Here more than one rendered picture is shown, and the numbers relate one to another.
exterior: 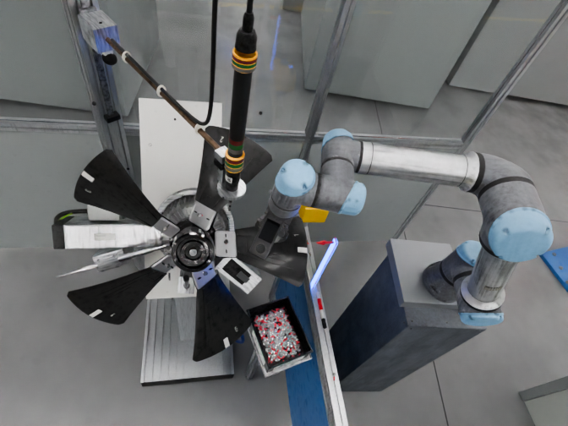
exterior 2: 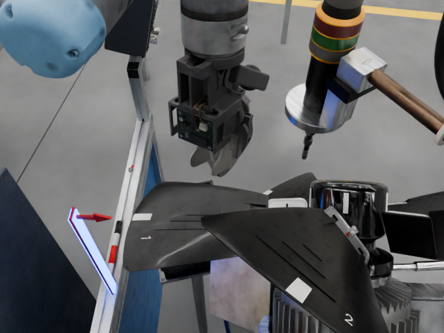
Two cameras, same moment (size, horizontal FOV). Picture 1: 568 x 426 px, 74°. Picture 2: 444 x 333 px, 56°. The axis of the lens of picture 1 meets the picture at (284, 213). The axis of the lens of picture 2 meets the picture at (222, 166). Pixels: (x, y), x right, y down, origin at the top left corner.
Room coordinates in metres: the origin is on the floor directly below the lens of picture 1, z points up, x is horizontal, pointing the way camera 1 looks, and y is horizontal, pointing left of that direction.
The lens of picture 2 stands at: (0.94, 0.17, 1.78)
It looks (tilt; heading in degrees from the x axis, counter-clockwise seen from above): 53 degrees down; 203
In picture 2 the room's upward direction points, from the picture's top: straight up
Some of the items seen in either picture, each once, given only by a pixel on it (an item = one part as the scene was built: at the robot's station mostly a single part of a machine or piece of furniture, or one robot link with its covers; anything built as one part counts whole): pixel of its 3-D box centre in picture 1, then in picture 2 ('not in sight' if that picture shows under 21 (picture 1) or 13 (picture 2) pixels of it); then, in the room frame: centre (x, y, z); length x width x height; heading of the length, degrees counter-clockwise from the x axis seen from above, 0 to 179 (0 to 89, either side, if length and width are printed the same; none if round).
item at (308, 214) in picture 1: (311, 200); not in sight; (0.99, -0.09, 1.02); 0.16 x 0.10 x 0.11; 21
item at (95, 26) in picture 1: (98, 30); not in sight; (0.94, 0.66, 1.53); 0.10 x 0.07 x 0.08; 56
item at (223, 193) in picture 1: (230, 173); (330, 82); (0.60, 0.15, 1.49); 0.09 x 0.07 x 0.10; 56
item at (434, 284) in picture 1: (449, 277); not in sight; (0.77, -0.62, 1.09); 0.15 x 0.15 x 0.10
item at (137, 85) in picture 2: not in sight; (139, 93); (0.22, -0.38, 0.96); 0.03 x 0.03 x 0.20; 21
